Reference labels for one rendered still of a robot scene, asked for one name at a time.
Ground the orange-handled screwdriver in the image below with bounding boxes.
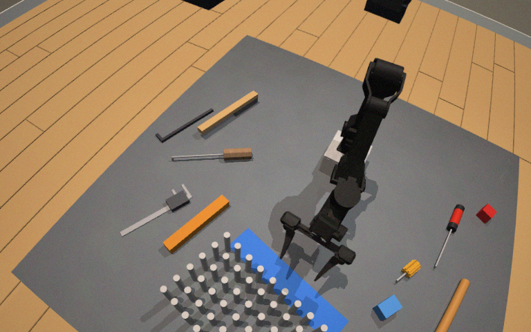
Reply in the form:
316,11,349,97
396,260,421,282

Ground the red cube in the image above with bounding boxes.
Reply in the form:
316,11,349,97
476,203,496,223

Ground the blue flat strip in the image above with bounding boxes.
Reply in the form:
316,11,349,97
231,228,348,332

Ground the red-handled screwdriver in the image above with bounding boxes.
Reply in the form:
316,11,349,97
435,205,465,267

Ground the blue rectangular block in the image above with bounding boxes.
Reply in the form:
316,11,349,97
372,295,402,321

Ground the orange long flat bar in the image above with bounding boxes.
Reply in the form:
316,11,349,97
163,195,229,254

